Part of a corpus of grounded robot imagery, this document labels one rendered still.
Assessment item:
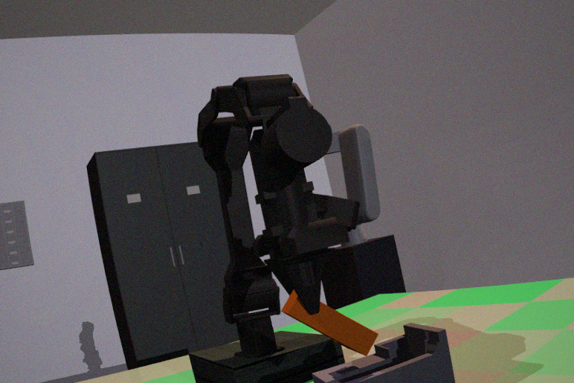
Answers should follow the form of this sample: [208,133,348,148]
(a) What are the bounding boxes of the orange l-shaped part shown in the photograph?
[281,290,378,356]

